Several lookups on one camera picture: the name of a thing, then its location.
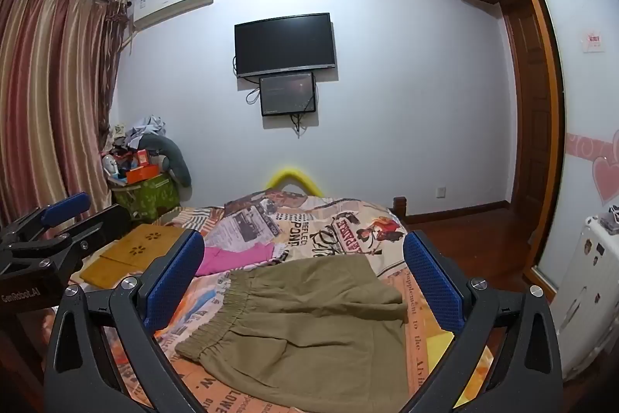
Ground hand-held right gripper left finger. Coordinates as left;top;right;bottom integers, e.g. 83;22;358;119
43;229;206;413

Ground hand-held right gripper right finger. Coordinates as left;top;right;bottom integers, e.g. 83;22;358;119
402;230;564;413

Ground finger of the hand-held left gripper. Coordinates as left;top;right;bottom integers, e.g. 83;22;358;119
43;204;132;272
0;193;92;252

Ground khaki pants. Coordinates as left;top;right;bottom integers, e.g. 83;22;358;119
175;256;409;413

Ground pink cloth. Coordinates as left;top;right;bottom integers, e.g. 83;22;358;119
196;243;274;277

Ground green storage box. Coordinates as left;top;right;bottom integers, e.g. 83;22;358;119
109;171;182;220

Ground yellow orange plush blanket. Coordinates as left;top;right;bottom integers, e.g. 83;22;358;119
426;330;490;409

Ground orange box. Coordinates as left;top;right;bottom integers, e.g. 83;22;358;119
127;165;158;184

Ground grey plush pillow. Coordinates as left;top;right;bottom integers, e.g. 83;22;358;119
138;135;192;187

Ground newspaper printed blanket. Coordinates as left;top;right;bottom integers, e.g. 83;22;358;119
48;189;494;413

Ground pile of clothes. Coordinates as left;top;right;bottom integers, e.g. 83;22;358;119
127;115;168;150

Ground striped red curtain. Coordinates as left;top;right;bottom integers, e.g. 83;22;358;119
0;0;133;230

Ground yellow plush toy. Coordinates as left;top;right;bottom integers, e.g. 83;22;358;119
265;167;322;196

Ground white appliance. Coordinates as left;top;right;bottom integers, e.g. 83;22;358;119
549;212;619;380

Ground wooden door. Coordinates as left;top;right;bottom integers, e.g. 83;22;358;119
503;0;566;285

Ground small black monitor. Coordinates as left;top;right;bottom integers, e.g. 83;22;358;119
259;72;317;117

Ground white air conditioner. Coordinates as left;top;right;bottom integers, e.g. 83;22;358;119
130;0;215;31

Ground frosted glass sliding door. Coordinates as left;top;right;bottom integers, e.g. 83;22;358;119
513;0;619;298

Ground black wall television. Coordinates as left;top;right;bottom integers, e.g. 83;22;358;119
234;12;337;79

